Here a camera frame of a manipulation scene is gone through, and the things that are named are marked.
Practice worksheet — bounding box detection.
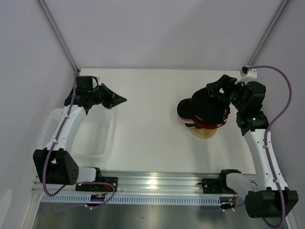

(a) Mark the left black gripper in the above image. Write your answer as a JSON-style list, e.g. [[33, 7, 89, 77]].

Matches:
[[89, 83, 126, 110]]

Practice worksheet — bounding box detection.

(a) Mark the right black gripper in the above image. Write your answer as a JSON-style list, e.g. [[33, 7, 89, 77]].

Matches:
[[206, 74, 248, 112]]

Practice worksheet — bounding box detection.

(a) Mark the black baseball cap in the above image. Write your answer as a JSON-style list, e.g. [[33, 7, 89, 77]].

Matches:
[[177, 88, 230, 119]]

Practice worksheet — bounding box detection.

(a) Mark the red baseball cap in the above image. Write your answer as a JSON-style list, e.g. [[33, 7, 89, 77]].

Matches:
[[192, 106, 230, 129]]

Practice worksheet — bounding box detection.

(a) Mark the dark green baseball cap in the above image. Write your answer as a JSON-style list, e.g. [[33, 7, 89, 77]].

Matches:
[[185, 123, 202, 129]]

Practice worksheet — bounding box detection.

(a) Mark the lavender baseball cap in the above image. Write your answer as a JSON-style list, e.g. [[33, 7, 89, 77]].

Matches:
[[179, 116, 194, 124]]

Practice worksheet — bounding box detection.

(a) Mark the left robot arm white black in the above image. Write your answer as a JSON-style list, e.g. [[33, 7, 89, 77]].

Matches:
[[33, 75, 127, 191]]

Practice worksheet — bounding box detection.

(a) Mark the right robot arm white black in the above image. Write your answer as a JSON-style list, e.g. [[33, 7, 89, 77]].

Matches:
[[206, 75, 298, 219]]

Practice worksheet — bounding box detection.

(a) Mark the white plastic basket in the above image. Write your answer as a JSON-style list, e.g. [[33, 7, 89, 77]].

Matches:
[[37, 107, 115, 158]]

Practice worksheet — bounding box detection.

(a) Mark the wooden hat stand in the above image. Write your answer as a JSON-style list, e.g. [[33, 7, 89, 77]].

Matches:
[[190, 128, 217, 139]]

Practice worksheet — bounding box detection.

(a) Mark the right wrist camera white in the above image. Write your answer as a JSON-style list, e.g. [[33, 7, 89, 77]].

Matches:
[[236, 66, 257, 85]]

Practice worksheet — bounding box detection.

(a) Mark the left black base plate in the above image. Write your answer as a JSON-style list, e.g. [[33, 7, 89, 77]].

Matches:
[[75, 177, 119, 192]]

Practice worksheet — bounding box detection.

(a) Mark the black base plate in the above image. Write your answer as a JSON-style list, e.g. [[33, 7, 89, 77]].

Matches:
[[197, 178, 224, 194], [75, 177, 119, 192]]

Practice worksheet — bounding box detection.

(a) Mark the aluminium mounting rail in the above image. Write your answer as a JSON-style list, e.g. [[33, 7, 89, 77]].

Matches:
[[31, 167, 225, 196]]

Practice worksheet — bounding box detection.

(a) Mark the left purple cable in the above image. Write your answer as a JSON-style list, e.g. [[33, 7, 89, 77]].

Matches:
[[42, 73, 115, 213]]

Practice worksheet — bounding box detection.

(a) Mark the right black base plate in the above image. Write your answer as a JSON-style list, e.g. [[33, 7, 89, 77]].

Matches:
[[197, 178, 224, 194]]

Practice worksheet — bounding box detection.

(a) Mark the white slotted cable duct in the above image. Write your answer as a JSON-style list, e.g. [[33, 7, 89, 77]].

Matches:
[[41, 194, 221, 206]]

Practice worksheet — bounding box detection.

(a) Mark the right aluminium frame post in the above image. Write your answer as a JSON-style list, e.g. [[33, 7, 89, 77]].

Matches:
[[246, 0, 293, 66]]

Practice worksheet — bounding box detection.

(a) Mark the aluminium frame post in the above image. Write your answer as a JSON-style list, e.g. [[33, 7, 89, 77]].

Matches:
[[246, 0, 293, 66], [36, 0, 79, 72]]

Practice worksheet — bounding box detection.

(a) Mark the left aluminium frame post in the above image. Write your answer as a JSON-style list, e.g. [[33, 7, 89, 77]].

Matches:
[[36, 0, 79, 72]]

